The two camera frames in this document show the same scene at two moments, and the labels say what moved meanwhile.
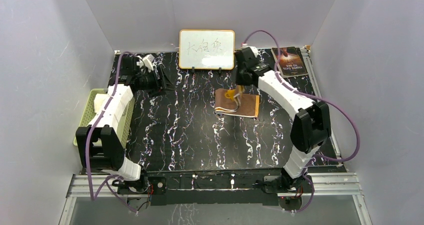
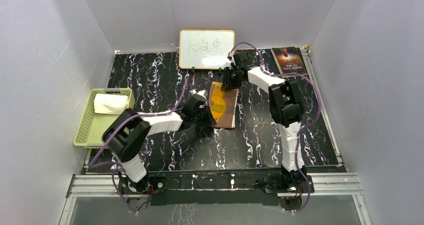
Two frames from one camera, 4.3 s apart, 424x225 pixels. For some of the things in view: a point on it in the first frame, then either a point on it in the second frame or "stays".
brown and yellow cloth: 242,105 to 222,104
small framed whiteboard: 206,49 stays
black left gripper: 162,84 to 209,121
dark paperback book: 289,63 stays
